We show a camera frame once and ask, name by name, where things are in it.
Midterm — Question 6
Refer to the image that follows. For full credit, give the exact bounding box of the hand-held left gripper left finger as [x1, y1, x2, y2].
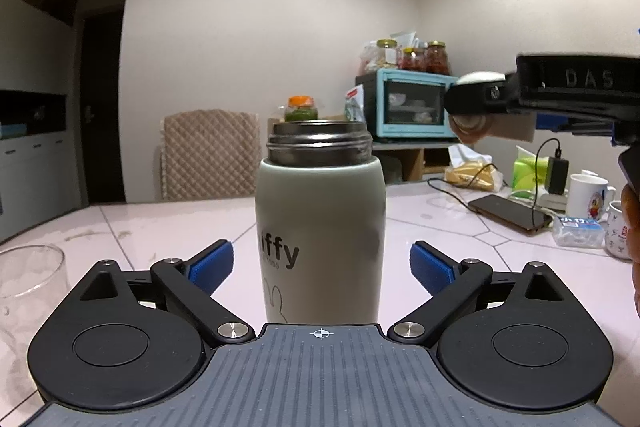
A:
[75, 238, 256, 344]

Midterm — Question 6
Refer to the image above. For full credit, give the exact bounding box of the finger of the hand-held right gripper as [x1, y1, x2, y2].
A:
[443, 72, 522, 116]

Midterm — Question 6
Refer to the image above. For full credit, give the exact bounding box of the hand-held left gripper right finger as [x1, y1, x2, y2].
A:
[387, 241, 568, 345]

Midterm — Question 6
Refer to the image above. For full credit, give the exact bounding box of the grey-white insulated bottle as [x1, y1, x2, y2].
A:
[255, 119, 387, 325]

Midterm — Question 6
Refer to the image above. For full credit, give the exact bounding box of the clear drinking glass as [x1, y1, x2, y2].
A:
[0, 243, 69, 390]

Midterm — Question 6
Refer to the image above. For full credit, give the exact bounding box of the person's right hand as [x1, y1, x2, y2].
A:
[620, 183, 640, 324]

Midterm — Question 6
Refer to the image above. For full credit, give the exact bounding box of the brown cardboard piece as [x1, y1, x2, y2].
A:
[486, 113, 537, 144]

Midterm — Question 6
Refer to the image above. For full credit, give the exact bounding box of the large jar with red contents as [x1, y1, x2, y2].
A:
[424, 40, 451, 76]

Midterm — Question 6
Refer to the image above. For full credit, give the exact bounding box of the teal toaster oven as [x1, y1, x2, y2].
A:
[355, 68, 460, 144]

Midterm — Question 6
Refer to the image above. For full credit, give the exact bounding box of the bag of bread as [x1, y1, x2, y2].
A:
[444, 144, 504, 192]

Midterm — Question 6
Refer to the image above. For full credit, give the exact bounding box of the small jar with red contents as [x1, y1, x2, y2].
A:
[400, 47, 426, 72]

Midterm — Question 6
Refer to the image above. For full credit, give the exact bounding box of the green tissue pack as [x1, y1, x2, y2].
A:
[511, 146, 551, 194]

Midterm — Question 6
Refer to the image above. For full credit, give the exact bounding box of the black power adapter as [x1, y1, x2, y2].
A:
[545, 156, 569, 196]

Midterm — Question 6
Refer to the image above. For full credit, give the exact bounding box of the black smartphone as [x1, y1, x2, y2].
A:
[467, 193, 554, 234]

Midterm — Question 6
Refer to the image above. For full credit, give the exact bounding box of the glass jar with pale contents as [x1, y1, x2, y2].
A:
[374, 39, 399, 70]

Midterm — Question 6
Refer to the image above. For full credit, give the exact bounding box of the white mug with cartoon print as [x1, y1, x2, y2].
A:
[566, 174, 617, 221]

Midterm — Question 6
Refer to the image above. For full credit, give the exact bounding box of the beige quilted chair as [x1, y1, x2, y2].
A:
[159, 108, 262, 202]

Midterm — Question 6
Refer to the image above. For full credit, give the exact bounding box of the red and white package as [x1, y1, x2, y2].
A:
[344, 88, 367, 122]

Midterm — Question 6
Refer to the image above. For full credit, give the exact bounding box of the blue wet wipes pack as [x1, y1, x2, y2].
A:
[551, 213, 607, 249]

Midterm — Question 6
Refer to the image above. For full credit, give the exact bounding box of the white mug with red pattern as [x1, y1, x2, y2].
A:
[604, 201, 637, 261]

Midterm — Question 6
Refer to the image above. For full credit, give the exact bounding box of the green jar with orange lid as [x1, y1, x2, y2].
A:
[284, 95, 319, 122]

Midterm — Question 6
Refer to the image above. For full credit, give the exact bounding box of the white cabinet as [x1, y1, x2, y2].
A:
[0, 0, 83, 244]

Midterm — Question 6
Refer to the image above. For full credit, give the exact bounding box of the black charging cable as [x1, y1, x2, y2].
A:
[427, 138, 563, 228]

